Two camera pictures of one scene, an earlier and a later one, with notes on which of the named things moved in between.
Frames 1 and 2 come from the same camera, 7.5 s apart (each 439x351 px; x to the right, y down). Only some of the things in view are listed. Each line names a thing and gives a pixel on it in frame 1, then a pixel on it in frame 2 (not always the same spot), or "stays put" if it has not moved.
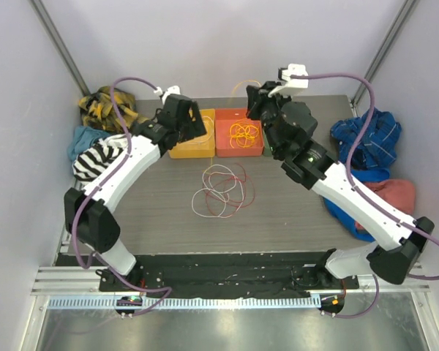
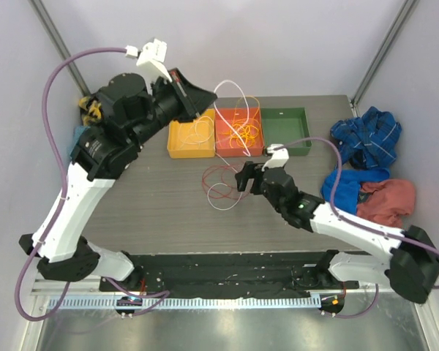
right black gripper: [264, 91] → [250, 171]
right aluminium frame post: [383, 49] stays put
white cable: [222, 196] → [239, 136]
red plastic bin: [236, 135] stays put
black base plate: [220, 274] stays put
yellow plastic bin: [203, 146] stays put
